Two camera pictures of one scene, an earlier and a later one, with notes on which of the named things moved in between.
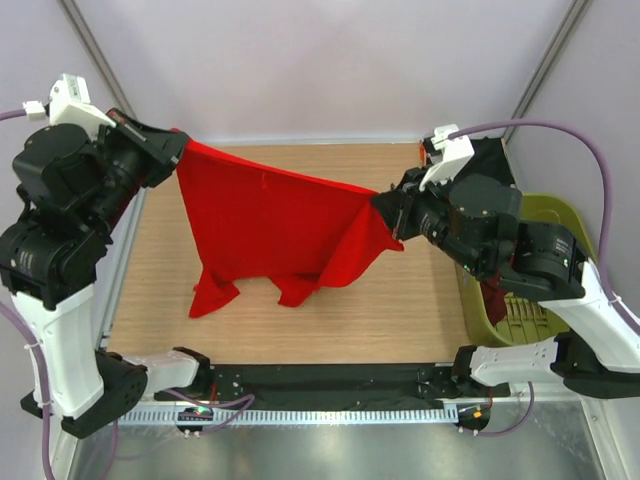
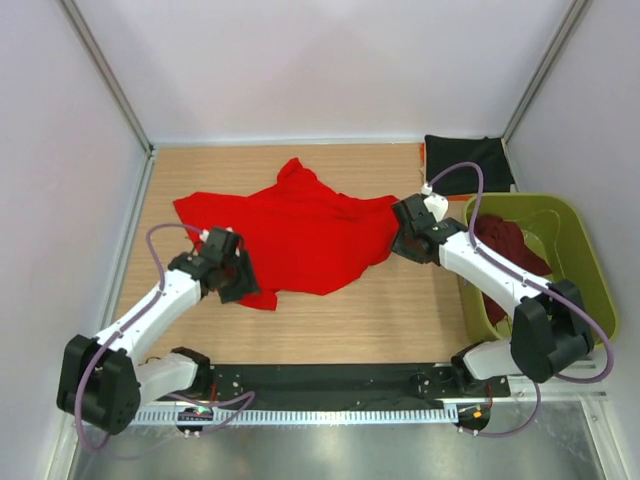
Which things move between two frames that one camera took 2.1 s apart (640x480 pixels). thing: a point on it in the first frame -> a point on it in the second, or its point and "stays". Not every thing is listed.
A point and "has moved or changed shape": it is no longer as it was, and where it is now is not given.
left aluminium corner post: (78, 21) stays
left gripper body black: (136, 156) -> (227, 266)
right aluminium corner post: (575, 14) stays
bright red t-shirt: (293, 233) has moved or changed shape
